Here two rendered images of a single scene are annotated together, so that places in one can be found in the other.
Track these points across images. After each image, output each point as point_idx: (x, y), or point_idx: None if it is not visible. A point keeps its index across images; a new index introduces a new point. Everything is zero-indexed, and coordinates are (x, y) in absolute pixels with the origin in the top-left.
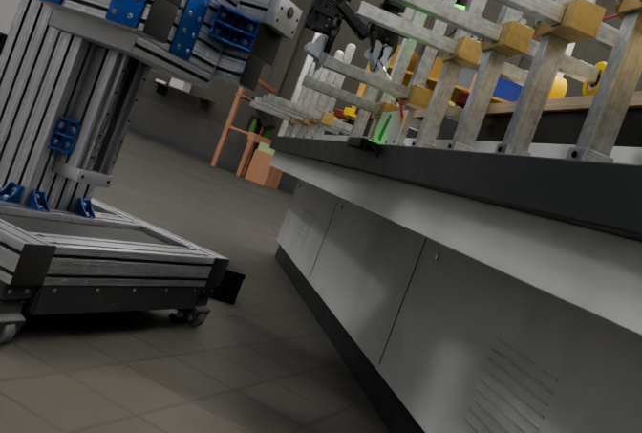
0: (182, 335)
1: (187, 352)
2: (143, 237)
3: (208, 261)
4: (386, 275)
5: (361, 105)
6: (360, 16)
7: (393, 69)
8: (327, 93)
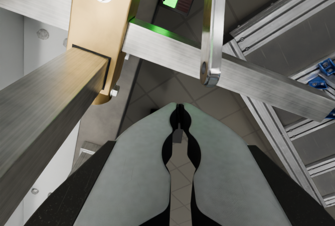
0: (232, 14)
1: None
2: (271, 69)
3: (240, 32)
4: None
5: (184, 38)
6: None
7: (44, 158)
8: (269, 70)
